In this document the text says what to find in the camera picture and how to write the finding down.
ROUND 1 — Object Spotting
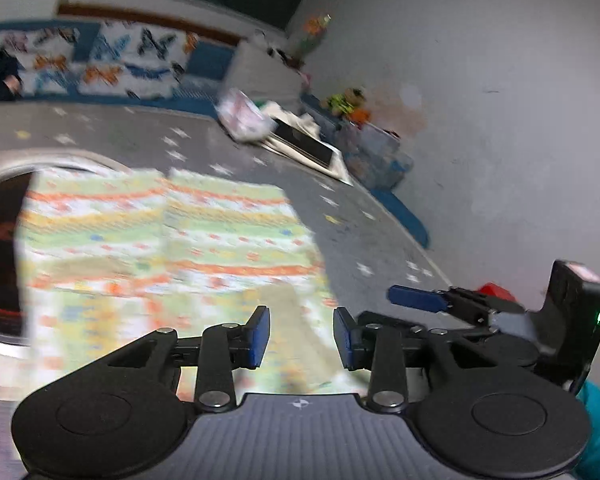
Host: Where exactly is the colourful patterned child shirt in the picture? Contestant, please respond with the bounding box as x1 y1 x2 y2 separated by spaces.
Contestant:
15 169 365 393

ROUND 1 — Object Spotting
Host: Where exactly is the grey star tablecloth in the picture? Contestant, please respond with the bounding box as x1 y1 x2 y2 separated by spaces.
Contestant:
0 101 462 480

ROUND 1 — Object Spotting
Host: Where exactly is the clear plastic storage box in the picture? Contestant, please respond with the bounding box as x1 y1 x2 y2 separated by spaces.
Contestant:
334 122 414 191

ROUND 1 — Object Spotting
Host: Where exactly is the black smartphone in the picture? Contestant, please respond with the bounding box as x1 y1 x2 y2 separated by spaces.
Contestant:
272 119 334 168

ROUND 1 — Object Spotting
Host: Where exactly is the orange plush toy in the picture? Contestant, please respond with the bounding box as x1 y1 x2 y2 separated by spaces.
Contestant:
347 108 372 126

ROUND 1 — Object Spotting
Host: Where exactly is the white folded cloth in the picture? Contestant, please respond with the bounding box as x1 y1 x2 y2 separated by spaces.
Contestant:
260 101 352 185

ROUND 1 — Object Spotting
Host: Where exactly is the plush doll yellow vest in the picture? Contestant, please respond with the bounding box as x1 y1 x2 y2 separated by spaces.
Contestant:
321 88 366 118

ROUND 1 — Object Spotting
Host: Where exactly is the black induction cooker plate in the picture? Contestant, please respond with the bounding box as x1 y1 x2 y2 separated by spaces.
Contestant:
0 172 32 346

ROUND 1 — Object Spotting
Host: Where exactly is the white pink plastic bag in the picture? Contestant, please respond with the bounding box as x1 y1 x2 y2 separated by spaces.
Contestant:
215 89 277 143

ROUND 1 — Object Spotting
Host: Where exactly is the panda plush toy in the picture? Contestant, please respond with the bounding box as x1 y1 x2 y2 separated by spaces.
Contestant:
266 47 304 70

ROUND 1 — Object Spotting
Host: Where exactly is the grey pillow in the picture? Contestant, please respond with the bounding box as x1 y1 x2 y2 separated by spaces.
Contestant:
219 40 303 114

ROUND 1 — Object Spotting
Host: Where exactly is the large butterfly cushion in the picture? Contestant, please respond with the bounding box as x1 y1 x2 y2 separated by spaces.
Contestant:
76 22 198 100

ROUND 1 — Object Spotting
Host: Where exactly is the small butterfly cushion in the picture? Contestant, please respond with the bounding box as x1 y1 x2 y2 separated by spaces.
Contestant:
0 27 80 96

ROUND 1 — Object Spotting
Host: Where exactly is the blue sofa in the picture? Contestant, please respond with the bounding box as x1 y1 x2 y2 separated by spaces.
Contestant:
0 18 429 247

